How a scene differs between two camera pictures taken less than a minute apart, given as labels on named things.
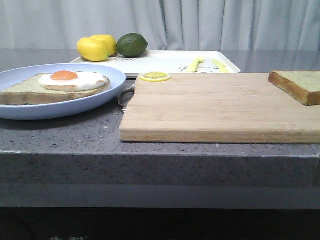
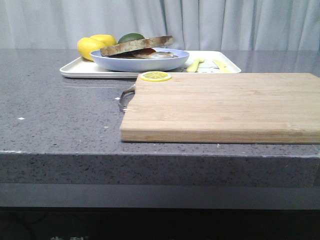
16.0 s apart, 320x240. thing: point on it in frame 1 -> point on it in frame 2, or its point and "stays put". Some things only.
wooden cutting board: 235,108 stays put
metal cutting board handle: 126,97 stays put
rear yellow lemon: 109,41 stays put
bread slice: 304,85 -> 125,47
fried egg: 67,80 -> 150,53
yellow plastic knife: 223,69 stays put
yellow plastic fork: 193,67 stays put
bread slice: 29,91 -> 126,56
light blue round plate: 10,76 -> 141,65
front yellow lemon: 92,50 stays put
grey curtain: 166,25 stays put
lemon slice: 155,76 stays put
